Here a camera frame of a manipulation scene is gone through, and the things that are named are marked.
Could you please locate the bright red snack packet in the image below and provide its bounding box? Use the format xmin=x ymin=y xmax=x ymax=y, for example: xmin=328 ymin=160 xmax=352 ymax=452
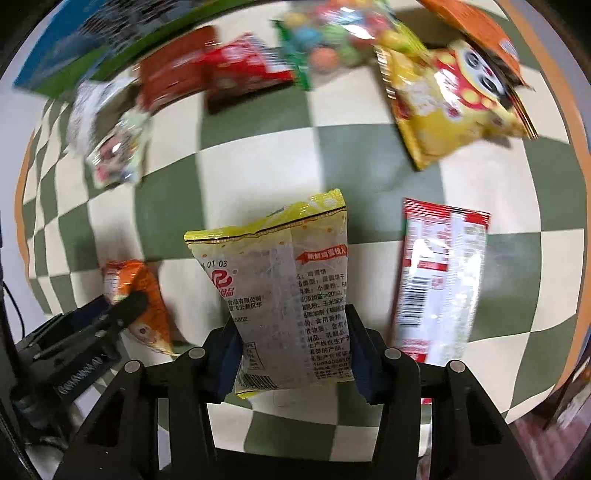
xmin=203 ymin=32 xmax=296 ymax=114

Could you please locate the black cable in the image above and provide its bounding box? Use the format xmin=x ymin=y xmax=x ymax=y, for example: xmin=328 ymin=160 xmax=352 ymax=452
xmin=2 ymin=277 xmax=26 ymax=342

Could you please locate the colourful candy bag green header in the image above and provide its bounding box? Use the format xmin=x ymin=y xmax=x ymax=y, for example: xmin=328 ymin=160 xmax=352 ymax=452
xmin=274 ymin=0 xmax=435 ymax=90

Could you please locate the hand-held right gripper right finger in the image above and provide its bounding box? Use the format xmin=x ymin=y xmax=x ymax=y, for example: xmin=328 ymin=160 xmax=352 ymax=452
xmin=346 ymin=305 xmax=539 ymax=480

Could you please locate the yellow clear biscuit packet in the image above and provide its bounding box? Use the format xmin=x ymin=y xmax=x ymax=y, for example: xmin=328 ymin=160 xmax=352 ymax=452
xmin=184 ymin=188 xmax=356 ymax=400

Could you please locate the blue green printed box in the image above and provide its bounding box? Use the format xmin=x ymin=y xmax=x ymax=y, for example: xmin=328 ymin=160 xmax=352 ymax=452
xmin=14 ymin=0 xmax=195 ymax=93

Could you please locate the large orange snack packet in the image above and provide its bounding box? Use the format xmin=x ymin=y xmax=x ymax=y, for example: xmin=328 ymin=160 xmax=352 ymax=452
xmin=418 ymin=0 xmax=539 ymax=139

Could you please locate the brownish red foil packet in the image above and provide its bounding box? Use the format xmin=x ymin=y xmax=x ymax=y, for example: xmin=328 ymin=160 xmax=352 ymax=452
xmin=139 ymin=25 xmax=220 ymax=112

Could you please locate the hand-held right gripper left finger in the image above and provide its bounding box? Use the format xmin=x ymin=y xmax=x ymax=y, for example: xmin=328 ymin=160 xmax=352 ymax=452
xmin=53 ymin=318 xmax=243 ymax=480

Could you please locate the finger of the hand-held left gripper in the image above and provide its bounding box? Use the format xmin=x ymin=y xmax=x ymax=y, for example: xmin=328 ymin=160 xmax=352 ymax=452
xmin=99 ymin=292 xmax=149 ymax=333

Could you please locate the small orange snack packet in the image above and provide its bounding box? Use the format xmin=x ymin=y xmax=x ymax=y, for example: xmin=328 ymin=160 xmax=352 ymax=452
xmin=102 ymin=259 xmax=178 ymax=356

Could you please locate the green white checkered mat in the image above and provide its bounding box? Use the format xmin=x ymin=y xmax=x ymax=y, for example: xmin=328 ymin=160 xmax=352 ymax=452
xmin=14 ymin=0 xmax=591 ymax=425

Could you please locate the white clear cartoon packet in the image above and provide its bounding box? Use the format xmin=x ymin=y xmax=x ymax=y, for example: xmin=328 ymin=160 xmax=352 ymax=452
xmin=67 ymin=76 xmax=153 ymax=188

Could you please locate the yellow panda chips packet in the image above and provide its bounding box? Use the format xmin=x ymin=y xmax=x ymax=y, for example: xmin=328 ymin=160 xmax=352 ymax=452
xmin=376 ymin=39 xmax=532 ymax=171

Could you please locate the red white snack packet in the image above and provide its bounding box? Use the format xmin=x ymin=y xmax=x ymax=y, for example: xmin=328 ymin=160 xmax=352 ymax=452
xmin=390 ymin=198 xmax=490 ymax=365

